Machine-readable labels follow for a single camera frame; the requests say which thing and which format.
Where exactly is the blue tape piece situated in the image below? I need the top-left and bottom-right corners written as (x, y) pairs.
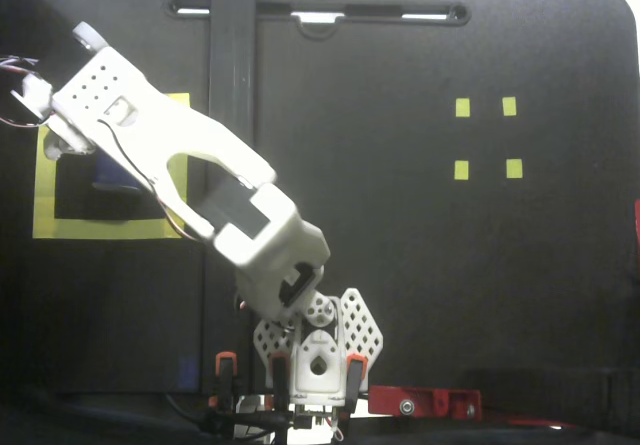
top-left (176, 356), bottom-right (199, 389)

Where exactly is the blue and white charger plug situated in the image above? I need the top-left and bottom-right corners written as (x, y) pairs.
top-left (92, 156), bottom-right (149, 196)

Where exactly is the black cable bundle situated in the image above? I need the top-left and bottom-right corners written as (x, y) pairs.
top-left (164, 392), bottom-right (351, 439)

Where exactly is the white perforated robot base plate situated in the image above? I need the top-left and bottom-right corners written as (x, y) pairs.
top-left (252, 287), bottom-right (386, 394)

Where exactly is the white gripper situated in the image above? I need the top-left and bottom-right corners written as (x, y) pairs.
top-left (42, 117), bottom-right (97, 160)

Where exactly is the orange and black clamp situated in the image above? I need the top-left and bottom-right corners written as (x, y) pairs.
top-left (208, 350), bottom-right (240, 414)

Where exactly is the yellow tape square outline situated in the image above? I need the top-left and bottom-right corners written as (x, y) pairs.
top-left (31, 92), bottom-right (192, 241)

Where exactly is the red white black servo cable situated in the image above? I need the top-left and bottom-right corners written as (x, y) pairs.
top-left (0, 53), bottom-right (199, 240)

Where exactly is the red metal corner bracket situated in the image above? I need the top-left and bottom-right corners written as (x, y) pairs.
top-left (368, 384), bottom-right (484, 422)

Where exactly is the black flat strip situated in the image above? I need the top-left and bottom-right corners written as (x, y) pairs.
top-left (201, 0), bottom-right (259, 396)

